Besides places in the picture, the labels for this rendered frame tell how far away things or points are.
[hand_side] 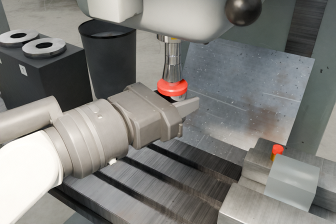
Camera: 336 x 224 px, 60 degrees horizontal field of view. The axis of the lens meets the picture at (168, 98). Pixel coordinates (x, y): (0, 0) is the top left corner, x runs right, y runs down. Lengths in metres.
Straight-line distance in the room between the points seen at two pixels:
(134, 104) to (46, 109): 0.12
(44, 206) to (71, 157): 1.55
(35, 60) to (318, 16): 0.61
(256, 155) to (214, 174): 0.14
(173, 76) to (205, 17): 0.16
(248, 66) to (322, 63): 0.17
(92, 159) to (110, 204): 0.21
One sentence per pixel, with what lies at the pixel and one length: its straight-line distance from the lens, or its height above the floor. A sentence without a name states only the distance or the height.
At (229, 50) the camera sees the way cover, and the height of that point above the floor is 1.12.
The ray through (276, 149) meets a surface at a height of 1.12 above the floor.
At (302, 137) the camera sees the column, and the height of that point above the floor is 0.91.
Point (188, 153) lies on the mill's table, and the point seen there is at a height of 0.98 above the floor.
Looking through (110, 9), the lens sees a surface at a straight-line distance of 0.29.
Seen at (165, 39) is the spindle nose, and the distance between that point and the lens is 0.40.
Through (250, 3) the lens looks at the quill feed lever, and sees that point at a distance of 0.24.
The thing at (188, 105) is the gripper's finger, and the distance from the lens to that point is 0.45.
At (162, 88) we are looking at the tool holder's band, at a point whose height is 1.21.
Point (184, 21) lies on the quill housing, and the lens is 0.29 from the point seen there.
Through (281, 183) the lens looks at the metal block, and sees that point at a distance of 0.43.
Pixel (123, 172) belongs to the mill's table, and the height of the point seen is 0.98.
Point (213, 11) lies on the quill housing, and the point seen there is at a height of 1.35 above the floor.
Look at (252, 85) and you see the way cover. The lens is 0.77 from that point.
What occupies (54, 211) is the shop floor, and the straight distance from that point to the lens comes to 1.87.
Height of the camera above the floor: 1.43
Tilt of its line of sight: 33 degrees down
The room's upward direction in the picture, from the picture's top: straight up
